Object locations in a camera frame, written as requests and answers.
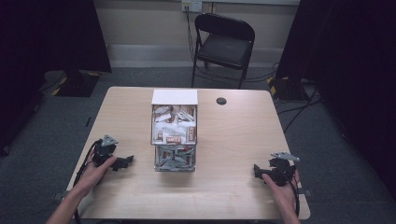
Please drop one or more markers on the white wall outlet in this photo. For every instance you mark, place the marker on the white wall outlet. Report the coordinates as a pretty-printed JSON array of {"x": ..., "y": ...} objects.
[{"x": 192, "y": 5}]

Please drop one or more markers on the black folding chair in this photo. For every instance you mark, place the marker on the black folding chair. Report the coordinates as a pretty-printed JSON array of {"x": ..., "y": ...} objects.
[{"x": 225, "y": 49}]

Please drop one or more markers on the pile of white sachets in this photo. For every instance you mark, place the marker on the pile of white sachets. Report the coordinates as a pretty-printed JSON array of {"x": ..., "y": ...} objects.
[{"x": 174, "y": 129}]

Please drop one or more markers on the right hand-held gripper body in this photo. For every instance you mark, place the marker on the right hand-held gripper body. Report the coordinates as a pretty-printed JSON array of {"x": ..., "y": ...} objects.
[{"x": 281, "y": 172}]

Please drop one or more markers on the person's right hand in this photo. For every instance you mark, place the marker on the person's right hand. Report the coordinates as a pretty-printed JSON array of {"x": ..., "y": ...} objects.
[{"x": 283, "y": 194}]

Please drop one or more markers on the white box lid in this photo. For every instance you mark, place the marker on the white box lid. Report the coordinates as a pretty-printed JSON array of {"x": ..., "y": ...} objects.
[{"x": 174, "y": 97}]

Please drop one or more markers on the black curtain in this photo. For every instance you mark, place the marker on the black curtain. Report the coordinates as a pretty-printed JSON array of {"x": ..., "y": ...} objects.
[
  {"x": 348, "y": 62},
  {"x": 46, "y": 46}
]

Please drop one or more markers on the black table grommet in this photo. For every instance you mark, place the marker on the black table grommet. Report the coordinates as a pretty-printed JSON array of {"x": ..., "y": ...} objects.
[{"x": 221, "y": 100}]

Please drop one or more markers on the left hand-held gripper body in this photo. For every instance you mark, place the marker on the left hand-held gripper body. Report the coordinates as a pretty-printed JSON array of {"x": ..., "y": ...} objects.
[{"x": 101, "y": 152}]

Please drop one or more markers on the clear acrylic box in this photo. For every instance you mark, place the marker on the clear acrylic box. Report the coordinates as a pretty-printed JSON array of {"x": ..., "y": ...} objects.
[{"x": 174, "y": 137}]

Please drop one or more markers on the person's left hand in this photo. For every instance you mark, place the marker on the person's left hand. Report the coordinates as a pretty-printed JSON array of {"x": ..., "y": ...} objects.
[{"x": 93, "y": 177}]

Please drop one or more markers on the grey table leg bracket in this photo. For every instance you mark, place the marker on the grey table leg bracket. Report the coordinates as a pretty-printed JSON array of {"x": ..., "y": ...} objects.
[
  {"x": 59, "y": 196},
  {"x": 306, "y": 192}
]

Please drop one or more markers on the black stand base taped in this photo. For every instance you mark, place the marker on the black stand base taped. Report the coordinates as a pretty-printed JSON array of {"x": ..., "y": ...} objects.
[
  {"x": 286, "y": 88},
  {"x": 76, "y": 84}
]

